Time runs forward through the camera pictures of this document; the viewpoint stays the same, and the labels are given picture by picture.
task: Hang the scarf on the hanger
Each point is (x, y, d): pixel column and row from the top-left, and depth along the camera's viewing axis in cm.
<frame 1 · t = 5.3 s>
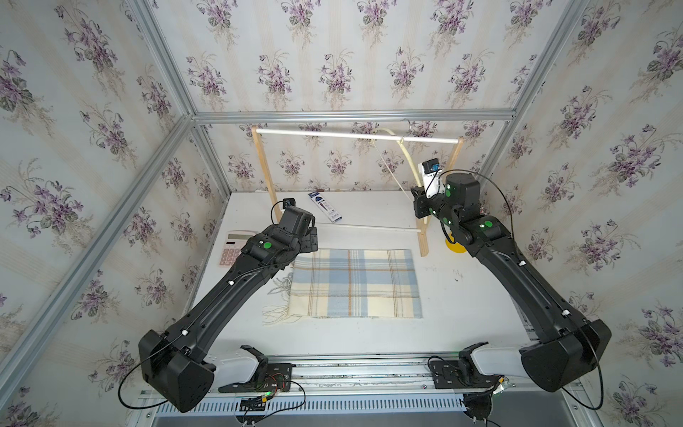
left hand: (304, 237, 77), fingers open
right hand: (418, 187, 74), fingers closed
plaid blue cream scarf: (348, 283, 92), point 2 cm above the table
blue white flat package: (319, 200, 118), on the table

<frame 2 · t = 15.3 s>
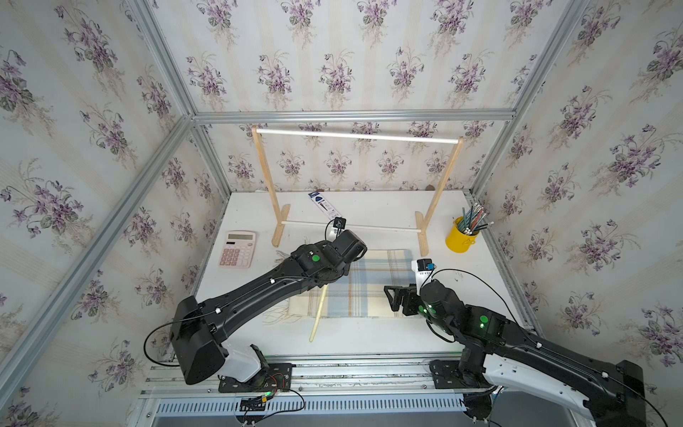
left hand: (342, 258, 77), fingers closed
right hand: (398, 288, 75), fingers open
cream wooden clothes hanger: (319, 311, 70), point 18 cm above the table
pens in cup: (472, 220, 97), point 13 cm above the table
the other named things where they were.

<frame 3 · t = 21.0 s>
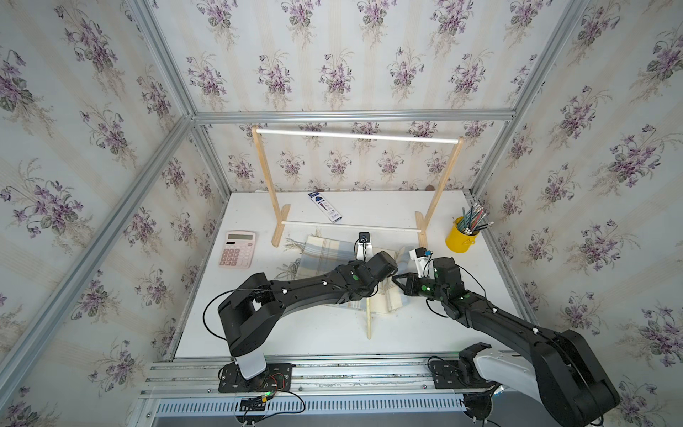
left hand: (378, 266, 84), fingers closed
right hand: (396, 279, 84), fingers closed
cream wooden clothes hanger: (368, 318, 80), point 7 cm above the table
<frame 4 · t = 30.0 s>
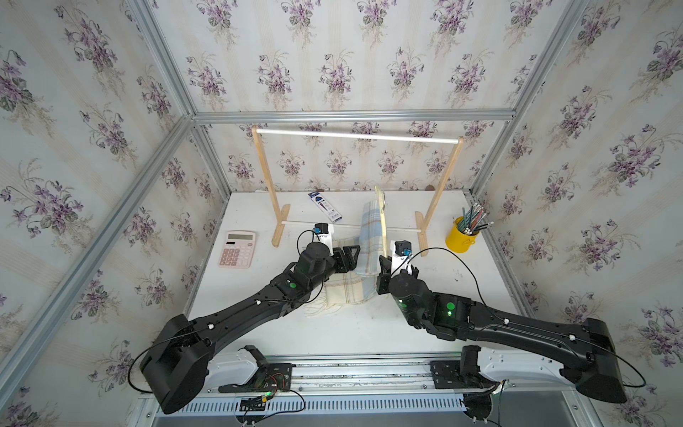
left hand: (358, 253, 77), fingers open
right hand: (383, 260, 71), fingers closed
plaid blue cream scarf: (359, 284, 90), point 3 cm above the table
